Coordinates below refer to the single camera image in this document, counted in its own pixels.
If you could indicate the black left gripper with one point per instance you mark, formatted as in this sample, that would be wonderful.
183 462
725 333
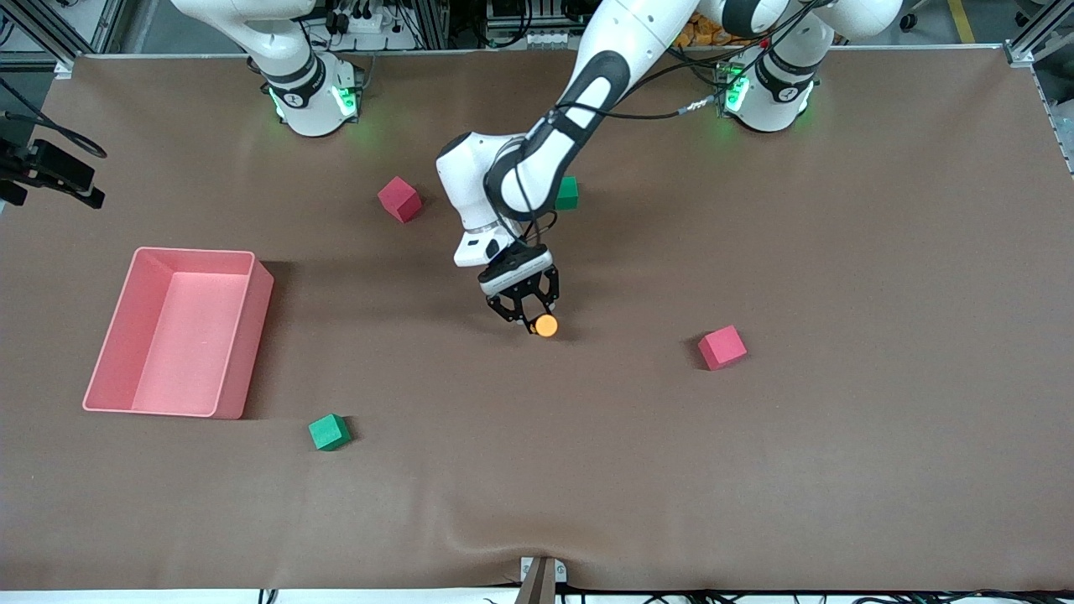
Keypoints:
527 293

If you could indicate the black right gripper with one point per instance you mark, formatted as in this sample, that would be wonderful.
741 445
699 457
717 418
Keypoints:
10 165

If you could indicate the yellow-capped black push button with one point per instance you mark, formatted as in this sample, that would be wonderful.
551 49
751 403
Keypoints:
546 325

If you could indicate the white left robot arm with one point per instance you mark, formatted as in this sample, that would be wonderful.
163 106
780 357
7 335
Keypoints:
470 184

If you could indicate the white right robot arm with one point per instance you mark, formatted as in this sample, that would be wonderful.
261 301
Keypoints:
310 105

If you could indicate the green foam cube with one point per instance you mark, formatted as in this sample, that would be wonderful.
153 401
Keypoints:
329 432
570 195

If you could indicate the brown table mat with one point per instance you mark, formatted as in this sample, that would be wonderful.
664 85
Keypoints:
537 461

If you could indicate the pink foam cube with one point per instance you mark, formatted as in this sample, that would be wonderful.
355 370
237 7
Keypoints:
399 199
722 347

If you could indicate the pink plastic tray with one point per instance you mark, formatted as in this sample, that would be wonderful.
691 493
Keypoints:
180 344

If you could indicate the white connector block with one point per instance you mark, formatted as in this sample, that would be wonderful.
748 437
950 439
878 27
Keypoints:
550 39

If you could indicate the orange packages pile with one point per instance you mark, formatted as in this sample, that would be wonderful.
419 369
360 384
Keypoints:
709 35

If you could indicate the white power strip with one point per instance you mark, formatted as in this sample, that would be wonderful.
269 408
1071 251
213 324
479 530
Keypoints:
361 23

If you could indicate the aluminium frame rail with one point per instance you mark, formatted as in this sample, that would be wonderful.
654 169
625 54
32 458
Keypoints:
50 38
1064 109

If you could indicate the aluminium camera stand post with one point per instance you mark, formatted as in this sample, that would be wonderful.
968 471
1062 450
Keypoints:
541 587

